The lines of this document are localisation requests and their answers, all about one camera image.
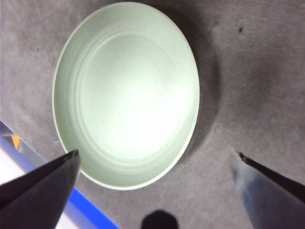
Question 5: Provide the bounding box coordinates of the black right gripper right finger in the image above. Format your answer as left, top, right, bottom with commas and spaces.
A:
230, 147, 305, 229

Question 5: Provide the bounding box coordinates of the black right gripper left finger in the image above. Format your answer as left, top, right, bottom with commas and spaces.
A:
0, 149, 81, 229

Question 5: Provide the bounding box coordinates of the pale green round plate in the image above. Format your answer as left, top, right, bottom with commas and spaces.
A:
52, 1, 201, 191

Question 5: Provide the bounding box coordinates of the white platform with blue edge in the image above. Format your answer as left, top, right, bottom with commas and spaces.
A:
0, 120, 120, 229

